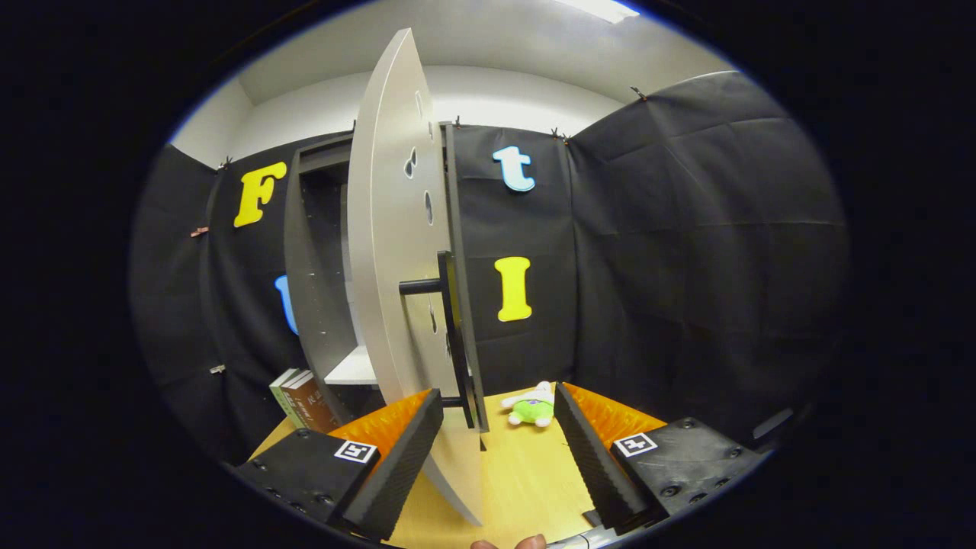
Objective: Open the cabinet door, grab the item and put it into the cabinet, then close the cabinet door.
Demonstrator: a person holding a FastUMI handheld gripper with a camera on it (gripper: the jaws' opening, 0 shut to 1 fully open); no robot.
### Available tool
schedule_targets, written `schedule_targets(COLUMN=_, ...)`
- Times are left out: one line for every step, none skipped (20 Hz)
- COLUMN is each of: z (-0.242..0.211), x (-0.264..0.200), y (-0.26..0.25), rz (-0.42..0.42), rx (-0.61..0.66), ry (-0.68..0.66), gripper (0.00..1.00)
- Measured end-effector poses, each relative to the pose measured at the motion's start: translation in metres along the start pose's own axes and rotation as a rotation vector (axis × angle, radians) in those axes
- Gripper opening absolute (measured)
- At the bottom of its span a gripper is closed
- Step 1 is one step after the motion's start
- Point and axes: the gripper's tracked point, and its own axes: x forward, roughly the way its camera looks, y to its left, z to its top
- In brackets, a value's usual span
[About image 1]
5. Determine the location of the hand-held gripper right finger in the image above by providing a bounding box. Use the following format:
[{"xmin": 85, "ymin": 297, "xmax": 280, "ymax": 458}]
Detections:
[{"xmin": 553, "ymin": 381, "xmax": 767, "ymax": 535}]

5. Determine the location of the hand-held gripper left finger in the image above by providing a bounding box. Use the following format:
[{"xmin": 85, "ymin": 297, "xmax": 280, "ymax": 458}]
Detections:
[{"xmin": 233, "ymin": 387, "xmax": 445, "ymax": 542}]

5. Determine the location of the black door handle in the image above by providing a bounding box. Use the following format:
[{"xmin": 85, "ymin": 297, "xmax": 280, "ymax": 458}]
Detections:
[{"xmin": 398, "ymin": 250, "xmax": 480, "ymax": 429}]

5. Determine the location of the beige cabinet door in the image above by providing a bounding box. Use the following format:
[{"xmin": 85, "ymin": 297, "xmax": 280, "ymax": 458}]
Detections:
[{"xmin": 347, "ymin": 28, "xmax": 485, "ymax": 527}]

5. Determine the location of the green white plush toy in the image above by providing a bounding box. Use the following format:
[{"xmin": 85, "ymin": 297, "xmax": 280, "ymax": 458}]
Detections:
[{"xmin": 500, "ymin": 381, "xmax": 556, "ymax": 428}]

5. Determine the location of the white cabinet shelf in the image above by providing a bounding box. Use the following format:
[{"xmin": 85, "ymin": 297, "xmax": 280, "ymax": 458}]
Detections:
[{"xmin": 324, "ymin": 345, "xmax": 380, "ymax": 386}]

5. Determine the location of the brown book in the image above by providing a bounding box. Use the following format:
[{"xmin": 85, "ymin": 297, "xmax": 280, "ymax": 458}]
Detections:
[
  {"xmin": 281, "ymin": 371, "xmax": 321, "ymax": 432},
  {"xmin": 288, "ymin": 374, "xmax": 341, "ymax": 434}
]

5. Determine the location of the green book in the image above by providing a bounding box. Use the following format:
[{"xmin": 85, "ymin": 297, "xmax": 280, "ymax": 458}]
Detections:
[{"xmin": 269, "ymin": 368, "xmax": 302, "ymax": 428}]

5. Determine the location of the dark grey cabinet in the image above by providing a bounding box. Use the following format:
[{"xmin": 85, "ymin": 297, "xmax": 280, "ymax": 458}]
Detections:
[{"xmin": 284, "ymin": 122, "xmax": 489, "ymax": 434}]

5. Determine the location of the black backdrop cloth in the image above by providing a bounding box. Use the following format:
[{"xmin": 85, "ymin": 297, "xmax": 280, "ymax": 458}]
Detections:
[{"xmin": 130, "ymin": 70, "xmax": 851, "ymax": 466}]

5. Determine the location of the ceiling light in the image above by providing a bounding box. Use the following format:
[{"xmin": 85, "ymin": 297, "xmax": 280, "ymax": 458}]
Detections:
[{"xmin": 553, "ymin": 0, "xmax": 640, "ymax": 24}]

